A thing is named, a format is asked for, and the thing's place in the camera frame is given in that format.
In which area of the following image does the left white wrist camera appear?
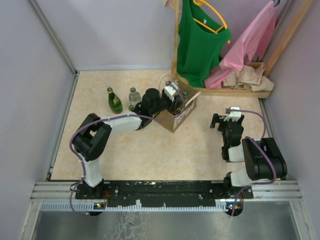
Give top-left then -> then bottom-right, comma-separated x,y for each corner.
163,82 -> 179,102

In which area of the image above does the beige cloth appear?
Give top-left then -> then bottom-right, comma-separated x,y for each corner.
222,62 -> 275,92

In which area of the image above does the orange hanger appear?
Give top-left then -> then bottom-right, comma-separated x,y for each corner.
164,0 -> 176,9

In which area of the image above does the purple cable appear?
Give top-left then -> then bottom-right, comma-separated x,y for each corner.
68,82 -> 186,218
229,109 -> 278,218

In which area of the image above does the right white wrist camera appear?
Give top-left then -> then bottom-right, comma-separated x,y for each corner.
224,106 -> 242,122

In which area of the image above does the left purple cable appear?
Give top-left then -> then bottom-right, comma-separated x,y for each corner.
68,82 -> 186,218

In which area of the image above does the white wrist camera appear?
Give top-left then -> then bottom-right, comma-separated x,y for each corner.
163,82 -> 179,102
224,106 -> 242,122

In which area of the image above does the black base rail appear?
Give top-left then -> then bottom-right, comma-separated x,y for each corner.
75,180 -> 241,208

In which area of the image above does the aluminium frame rail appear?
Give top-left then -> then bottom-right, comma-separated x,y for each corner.
31,179 -> 303,213

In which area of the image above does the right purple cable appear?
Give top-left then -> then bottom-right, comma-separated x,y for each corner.
229,109 -> 278,218

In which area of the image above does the clear bottle green cap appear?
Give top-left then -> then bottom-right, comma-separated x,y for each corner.
182,90 -> 189,105

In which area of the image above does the wooden clothes rack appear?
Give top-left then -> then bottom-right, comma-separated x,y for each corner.
170,0 -> 315,99

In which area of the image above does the green tank top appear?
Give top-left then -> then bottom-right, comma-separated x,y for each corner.
177,0 -> 232,88

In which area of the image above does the green glass bottle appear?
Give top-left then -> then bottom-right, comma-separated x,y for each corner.
107,87 -> 123,114

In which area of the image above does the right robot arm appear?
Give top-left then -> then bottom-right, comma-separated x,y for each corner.
210,112 -> 288,198

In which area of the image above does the clear glass bottle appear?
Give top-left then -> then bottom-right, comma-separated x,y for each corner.
128,87 -> 142,107

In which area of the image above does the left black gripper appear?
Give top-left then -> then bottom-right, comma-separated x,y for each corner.
150,88 -> 184,116

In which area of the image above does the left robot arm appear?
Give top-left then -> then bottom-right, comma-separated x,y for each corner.
69,82 -> 186,199

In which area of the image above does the pink shirt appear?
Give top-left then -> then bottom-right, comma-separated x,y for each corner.
204,0 -> 278,89

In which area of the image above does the yellow hanger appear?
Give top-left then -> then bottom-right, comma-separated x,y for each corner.
189,0 -> 232,46

